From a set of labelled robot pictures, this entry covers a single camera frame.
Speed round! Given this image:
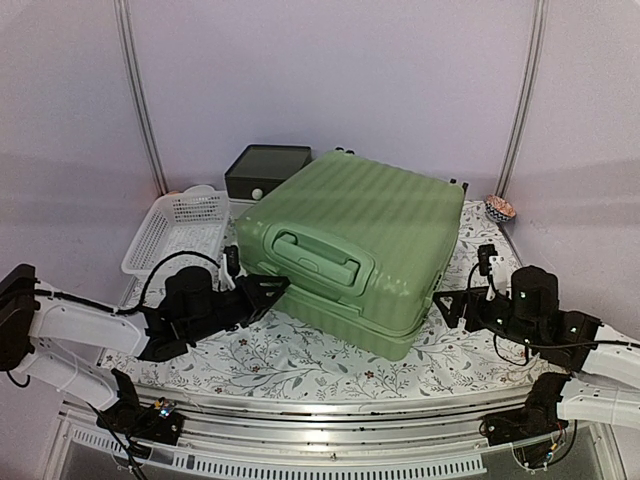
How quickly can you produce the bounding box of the small patterned bowl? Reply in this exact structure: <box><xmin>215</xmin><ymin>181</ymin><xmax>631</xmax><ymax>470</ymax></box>
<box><xmin>484</xmin><ymin>195</ymin><xmax>516</xmax><ymax>224</ymax></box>

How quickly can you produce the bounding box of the floral white tablecloth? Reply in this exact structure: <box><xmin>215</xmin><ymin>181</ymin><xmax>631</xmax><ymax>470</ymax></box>
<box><xmin>95</xmin><ymin>197</ymin><xmax>561</xmax><ymax>404</ymax></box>

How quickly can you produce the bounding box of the drawer cabinet with dark top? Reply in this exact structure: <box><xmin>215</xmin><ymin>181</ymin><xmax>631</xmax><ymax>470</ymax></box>
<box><xmin>224</xmin><ymin>144</ymin><xmax>312</xmax><ymax>201</ymax></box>

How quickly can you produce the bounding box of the aluminium front rail frame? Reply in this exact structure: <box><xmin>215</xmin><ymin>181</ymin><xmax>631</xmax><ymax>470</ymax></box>
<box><xmin>40</xmin><ymin>380</ymin><xmax>621</xmax><ymax>480</ymax></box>

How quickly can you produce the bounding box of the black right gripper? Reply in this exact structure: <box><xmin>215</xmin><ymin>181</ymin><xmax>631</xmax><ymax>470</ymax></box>
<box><xmin>435</xmin><ymin>286</ymin><xmax>542</xmax><ymax>349</ymax></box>

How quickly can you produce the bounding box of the green hard-shell suitcase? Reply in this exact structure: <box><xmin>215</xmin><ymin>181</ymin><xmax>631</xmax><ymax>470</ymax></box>
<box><xmin>235</xmin><ymin>150</ymin><xmax>466</xmax><ymax>361</ymax></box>

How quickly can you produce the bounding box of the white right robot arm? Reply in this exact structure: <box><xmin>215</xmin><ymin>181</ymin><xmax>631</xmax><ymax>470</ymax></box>
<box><xmin>433</xmin><ymin>244</ymin><xmax>639</xmax><ymax>445</ymax></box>

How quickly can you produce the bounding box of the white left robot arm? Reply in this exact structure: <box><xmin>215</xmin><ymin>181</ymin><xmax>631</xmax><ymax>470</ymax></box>
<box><xmin>1</xmin><ymin>246</ymin><xmax>290</xmax><ymax>445</ymax></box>

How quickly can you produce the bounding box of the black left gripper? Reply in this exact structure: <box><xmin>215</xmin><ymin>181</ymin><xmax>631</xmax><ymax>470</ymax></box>
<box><xmin>186</xmin><ymin>273</ymin><xmax>288</xmax><ymax>343</ymax></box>

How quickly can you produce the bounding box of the white plastic mesh basket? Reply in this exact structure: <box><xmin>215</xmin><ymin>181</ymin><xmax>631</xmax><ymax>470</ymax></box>
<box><xmin>121</xmin><ymin>185</ymin><xmax>230</xmax><ymax>280</ymax></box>

